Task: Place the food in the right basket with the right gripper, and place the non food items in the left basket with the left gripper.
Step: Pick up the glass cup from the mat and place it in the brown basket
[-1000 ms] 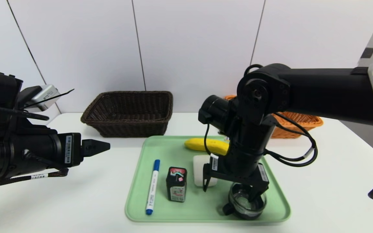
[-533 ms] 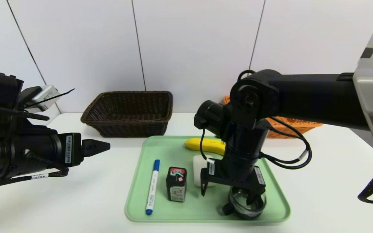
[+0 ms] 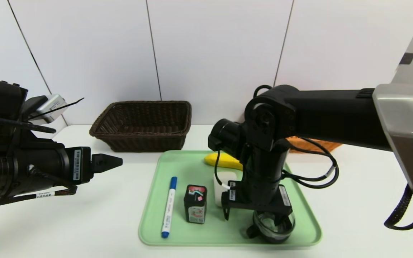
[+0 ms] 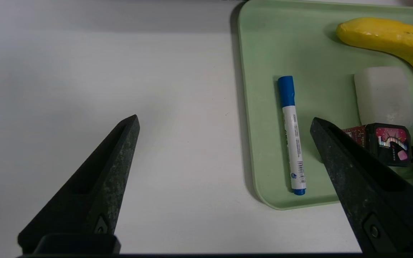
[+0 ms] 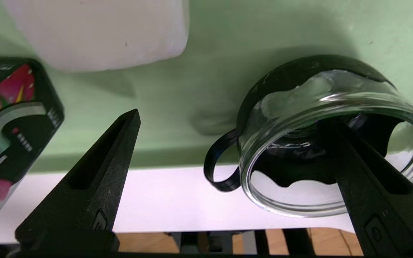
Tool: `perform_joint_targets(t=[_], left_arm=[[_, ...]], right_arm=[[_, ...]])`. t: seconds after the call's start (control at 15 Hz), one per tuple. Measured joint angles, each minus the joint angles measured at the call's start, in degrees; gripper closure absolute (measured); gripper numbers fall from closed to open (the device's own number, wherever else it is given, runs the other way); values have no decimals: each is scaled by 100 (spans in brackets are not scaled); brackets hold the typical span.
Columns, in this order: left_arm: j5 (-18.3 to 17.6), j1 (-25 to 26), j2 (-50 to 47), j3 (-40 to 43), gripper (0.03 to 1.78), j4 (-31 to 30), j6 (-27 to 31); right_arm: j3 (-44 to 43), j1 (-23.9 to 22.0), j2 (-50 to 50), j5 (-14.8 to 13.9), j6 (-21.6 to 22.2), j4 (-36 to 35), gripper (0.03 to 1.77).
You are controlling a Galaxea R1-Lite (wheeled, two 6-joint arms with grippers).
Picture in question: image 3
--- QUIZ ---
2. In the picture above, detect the white soap bar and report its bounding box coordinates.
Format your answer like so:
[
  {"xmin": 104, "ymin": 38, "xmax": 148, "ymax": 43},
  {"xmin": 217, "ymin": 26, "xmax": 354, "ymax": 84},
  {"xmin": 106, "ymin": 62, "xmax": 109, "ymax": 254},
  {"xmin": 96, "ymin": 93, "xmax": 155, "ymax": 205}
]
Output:
[{"xmin": 214, "ymin": 171, "xmax": 243, "ymax": 207}]

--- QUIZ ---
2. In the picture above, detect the clear glass cup with handle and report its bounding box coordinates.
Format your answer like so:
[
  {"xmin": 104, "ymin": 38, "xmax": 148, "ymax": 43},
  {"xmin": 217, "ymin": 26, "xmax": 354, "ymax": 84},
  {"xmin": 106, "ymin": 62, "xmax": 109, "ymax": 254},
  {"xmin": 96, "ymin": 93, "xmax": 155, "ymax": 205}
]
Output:
[{"xmin": 246, "ymin": 211, "xmax": 296, "ymax": 244}]

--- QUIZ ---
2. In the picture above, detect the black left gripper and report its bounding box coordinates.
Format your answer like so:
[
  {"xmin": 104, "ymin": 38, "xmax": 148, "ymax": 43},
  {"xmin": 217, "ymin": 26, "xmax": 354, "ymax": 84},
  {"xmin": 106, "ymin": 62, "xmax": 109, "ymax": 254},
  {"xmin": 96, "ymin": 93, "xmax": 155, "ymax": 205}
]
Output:
[{"xmin": 20, "ymin": 143, "xmax": 123, "ymax": 194}]

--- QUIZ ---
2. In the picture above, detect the black right arm cable loop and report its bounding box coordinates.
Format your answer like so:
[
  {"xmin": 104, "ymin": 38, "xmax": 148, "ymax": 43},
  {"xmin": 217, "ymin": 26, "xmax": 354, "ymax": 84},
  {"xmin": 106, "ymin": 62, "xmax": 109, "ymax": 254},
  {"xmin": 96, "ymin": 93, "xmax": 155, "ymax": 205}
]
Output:
[{"xmin": 282, "ymin": 138, "xmax": 340, "ymax": 189}]

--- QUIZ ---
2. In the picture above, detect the black braided cable sleeve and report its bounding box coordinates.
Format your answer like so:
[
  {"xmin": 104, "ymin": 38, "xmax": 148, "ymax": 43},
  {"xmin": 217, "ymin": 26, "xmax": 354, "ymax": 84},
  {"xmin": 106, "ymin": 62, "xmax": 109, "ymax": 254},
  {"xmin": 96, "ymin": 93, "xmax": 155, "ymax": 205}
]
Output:
[{"xmin": 384, "ymin": 185, "xmax": 413, "ymax": 230}]

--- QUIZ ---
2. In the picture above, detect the yellow banana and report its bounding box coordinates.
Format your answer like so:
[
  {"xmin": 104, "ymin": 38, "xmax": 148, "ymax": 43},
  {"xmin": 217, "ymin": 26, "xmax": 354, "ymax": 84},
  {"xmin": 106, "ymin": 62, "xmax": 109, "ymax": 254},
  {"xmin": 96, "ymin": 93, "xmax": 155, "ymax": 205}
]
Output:
[{"xmin": 204, "ymin": 152, "xmax": 245, "ymax": 171}]

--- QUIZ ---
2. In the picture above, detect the blue and white marker pen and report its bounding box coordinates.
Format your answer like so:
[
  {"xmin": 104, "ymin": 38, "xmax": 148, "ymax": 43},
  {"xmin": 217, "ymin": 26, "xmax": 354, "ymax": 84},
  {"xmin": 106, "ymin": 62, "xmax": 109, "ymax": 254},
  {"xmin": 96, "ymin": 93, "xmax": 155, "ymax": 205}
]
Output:
[{"xmin": 161, "ymin": 176, "xmax": 178, "ymax": 239}]

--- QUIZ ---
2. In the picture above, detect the black left camera cable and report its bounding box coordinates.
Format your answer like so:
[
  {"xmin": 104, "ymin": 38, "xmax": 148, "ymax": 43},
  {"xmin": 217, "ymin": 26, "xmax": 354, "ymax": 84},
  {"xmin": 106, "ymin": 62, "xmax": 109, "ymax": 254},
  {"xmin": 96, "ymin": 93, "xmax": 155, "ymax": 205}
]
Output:
[{"xmin": 0, "ymin": 113, "xmax": 56, "ymax": 134}]

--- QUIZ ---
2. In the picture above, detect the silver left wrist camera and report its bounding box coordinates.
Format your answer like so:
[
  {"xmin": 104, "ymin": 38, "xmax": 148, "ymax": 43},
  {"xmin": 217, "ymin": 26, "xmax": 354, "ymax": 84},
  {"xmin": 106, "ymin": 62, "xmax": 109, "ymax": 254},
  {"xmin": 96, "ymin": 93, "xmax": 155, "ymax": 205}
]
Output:
[{"xmin": 31, "ymin": 94, "xmax": 67, "ymax": 125}]

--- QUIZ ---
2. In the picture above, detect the orange wicker basket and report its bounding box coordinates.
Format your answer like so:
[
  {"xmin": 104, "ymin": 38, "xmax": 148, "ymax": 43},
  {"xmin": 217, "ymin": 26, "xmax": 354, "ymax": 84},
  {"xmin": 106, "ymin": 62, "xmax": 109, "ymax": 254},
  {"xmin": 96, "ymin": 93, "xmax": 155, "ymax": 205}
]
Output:
[{"xmin": 287, "ymin": 136, "xmax": 343, "ymax": 154}]

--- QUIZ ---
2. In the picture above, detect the black left arm labelled cable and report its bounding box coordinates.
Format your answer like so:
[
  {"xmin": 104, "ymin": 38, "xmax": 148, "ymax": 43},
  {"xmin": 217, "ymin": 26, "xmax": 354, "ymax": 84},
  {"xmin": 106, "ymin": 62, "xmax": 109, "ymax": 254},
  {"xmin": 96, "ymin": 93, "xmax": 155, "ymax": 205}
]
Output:
[{"xmin": 0, "ymin": 167, "xmax": 78, "ymax": 210}]

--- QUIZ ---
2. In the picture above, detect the light green plastic tray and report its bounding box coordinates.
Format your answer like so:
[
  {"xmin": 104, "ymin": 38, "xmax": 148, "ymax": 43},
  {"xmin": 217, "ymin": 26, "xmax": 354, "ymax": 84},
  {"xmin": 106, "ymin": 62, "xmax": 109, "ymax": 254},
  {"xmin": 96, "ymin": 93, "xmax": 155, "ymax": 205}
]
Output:
[{"xmin": 138, "ymin": 150, "xmax": 322, "ymax": 247}]

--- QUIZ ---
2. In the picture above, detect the dark brown wicker basket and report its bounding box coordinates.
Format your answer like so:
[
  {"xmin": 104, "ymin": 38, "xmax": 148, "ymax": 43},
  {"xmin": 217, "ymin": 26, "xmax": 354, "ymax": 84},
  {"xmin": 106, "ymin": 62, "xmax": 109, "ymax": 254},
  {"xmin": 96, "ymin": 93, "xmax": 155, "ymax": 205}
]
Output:
[{"xmin": 89, "ymin": 101, "xmax": 192, "ymax": 153}]

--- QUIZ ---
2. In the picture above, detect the black snack box red print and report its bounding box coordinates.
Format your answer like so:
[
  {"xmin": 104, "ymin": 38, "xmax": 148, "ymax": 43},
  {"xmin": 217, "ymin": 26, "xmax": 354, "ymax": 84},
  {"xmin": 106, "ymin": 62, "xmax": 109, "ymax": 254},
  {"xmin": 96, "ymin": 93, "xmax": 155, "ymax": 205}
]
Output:
[{"xmin": 184, "ymin": 185, "xmax": 207, "ymax": 224}]

